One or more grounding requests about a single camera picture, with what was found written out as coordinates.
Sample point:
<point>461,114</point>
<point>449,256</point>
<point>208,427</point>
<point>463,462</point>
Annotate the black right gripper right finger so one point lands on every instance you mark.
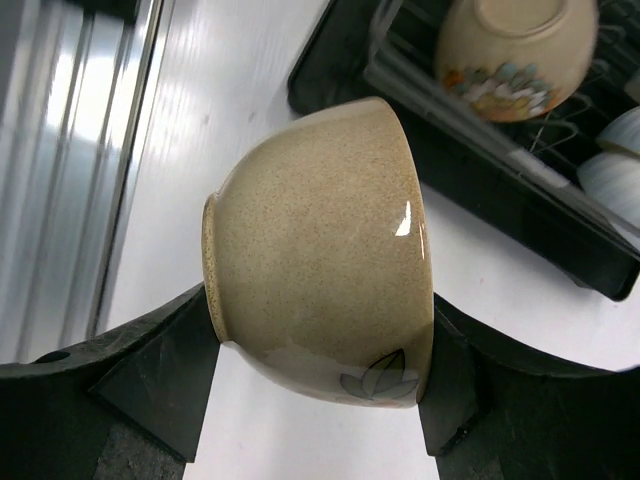
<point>495,408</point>

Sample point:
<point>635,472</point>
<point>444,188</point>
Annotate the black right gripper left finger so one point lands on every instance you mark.
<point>127,404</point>

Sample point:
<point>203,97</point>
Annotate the cream bowl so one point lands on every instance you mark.
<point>511,61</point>

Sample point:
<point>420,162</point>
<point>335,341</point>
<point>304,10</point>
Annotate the black drip tray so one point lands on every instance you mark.
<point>331,71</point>

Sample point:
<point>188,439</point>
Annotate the aluminium front rail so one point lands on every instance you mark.
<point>77,86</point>

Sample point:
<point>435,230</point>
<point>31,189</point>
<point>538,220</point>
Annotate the black wire dish rack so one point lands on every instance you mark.
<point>545,152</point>

